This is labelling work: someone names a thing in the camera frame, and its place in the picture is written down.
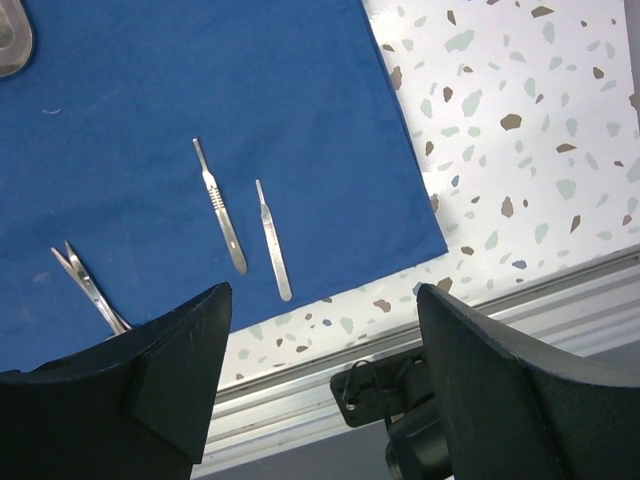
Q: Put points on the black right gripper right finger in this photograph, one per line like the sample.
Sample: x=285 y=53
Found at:
x=514 y=407

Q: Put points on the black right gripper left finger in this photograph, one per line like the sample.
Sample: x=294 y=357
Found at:
x=136 y=406

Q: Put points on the small steel scissors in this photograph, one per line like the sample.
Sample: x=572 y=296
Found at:
x=74 y=267

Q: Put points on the steel scalpel handle number four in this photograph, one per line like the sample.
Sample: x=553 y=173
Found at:
x=228 y=232

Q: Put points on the steel scalpel handle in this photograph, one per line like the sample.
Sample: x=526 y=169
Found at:
x=273 y=246

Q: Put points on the blue surgical cloth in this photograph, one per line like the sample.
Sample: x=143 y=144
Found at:
x=96 y=150

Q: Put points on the stainless steel instrument tray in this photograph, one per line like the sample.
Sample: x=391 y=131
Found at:
x=17 y=37

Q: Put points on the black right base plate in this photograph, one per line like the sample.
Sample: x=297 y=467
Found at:
x=384 y=389

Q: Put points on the aluminium front rail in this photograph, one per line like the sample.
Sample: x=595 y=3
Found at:
x=584 y=310

